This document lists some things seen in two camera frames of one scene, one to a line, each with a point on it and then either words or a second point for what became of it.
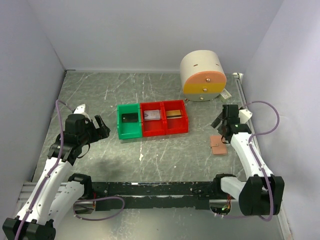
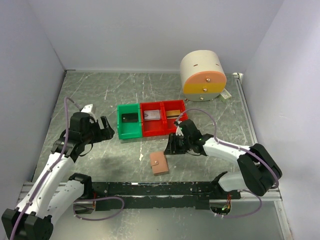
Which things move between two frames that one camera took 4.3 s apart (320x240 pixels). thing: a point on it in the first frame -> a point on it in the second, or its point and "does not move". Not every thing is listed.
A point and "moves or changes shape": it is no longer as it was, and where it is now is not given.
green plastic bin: [128, 130] does not move
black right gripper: [216, 122] -> [172, 148]
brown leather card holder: [218, 147] moves or changes shape
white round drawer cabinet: [202, 75] does not move
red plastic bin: [152, 128] does not move
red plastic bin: [177, 125] does not move
